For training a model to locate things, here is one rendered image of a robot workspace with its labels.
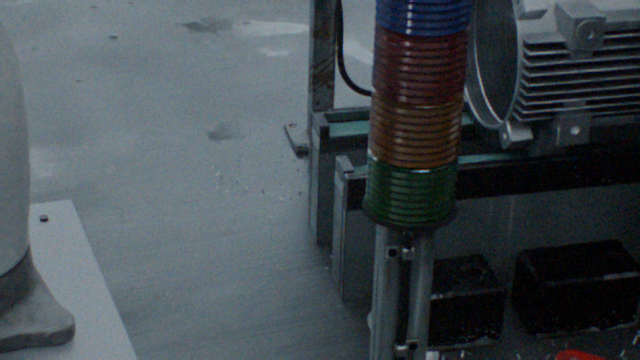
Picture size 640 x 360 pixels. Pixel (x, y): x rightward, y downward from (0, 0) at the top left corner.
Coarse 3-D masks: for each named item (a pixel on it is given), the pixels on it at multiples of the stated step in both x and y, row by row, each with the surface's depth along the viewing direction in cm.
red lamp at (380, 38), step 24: (384, 48) 78; (408, 48) 77; (432, 48) 77; (456, 48) 78; (384, 72) 79; (408, 72) 78; (432, 72) 78; (456, 72) 79; (408, 96) 79; (432, 96) 79; (456, 96) 80
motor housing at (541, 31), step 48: (480, 0) 121; (576, 0) 109; (624, 0) 110; (480, 48) 123; (528, 48) 107; (624, 48) 109; (480, 96) 122; (528, 96) 109; (576, 96) 110; (624, 96) 110
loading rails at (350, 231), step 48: (336, 144) 120; (480, 144) 124; (624, 144) 120; (336, 192) 115; (480, 192) 114; (528, 192) 116; (576, 192) 117; (624, 192) 118; (336, 240) 117; (480, 240) 117; (528, 240) 118; (576, 240) 120; (624, 240) 121
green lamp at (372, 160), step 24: (384, 168) 82; (408, 168) 81; (432, 168) 81; (456, 168) 83; (384, 192) 83; (408, 192) 82; (432, 192) 82; (384, 216) 83; (408, 216) 83; (432, 216) 83
